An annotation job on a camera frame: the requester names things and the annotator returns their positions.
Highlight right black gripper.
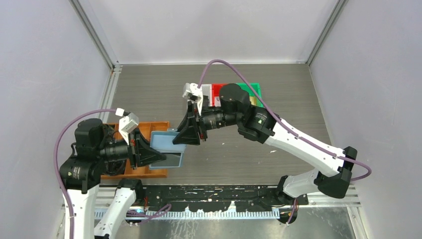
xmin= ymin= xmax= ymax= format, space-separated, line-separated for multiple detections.
xmin=173 ymin=101 xmax=240 ymax=145

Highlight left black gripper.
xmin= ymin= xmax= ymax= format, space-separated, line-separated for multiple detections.
xmin=97 ymin=126 xmax=166 ymax=167

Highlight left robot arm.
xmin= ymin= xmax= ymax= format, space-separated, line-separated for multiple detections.
xmin=59 ymin=116 xmax=166 ymax=239

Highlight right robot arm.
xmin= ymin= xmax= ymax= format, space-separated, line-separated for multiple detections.
xmin=173 ymin=83 xmax=357 ymax=205

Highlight gold cards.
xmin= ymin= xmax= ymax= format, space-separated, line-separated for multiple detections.
xmin=249 ymin=96 xmax=260 ymax=107

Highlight orange wooden divider tray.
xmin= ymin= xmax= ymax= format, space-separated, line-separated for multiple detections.
xmin=101 ymin=121 xmax=170 ymax=180

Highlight white plastic bin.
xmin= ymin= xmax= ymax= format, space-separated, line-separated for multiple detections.
xmin=201 ymin=84 xmax=213 ymax=107

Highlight red plastic bin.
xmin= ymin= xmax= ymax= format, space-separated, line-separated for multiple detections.
xmin=211 ymin=83 xmax=226 ymax=107

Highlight green plastic bin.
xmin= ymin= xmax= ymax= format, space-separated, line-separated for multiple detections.
xmin=238 ymin=83 xmax=264 ymax=109

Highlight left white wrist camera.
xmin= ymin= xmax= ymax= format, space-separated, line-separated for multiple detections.
xmin=116 ymin=110 xmax=139 ymax=145

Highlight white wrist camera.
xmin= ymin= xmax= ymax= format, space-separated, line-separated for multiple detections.
xmin=182 ymin=83 xmax=204 ymax=116
xmin=116 ymin=110 xmax=139 ymax=145

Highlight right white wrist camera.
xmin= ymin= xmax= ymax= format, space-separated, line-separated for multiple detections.
xmin=182 ymin=83 xmax=204 ymax=116

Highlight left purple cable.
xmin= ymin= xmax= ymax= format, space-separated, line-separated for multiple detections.
xmin=53 ymin=109 xmax=172 ymax=239

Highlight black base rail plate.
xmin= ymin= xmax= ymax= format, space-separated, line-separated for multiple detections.
xmin=127 ymin=185 xmax=293 ymax=213

